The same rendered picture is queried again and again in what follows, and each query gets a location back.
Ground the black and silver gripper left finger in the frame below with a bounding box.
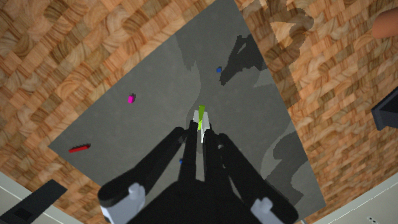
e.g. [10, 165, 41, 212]
[97, 110, 199, 224]

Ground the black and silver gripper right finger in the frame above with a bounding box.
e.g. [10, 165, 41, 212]
[201, 112, 299, 224]

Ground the lime green rod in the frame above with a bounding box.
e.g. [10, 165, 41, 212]
[198, 105, 205, 130]

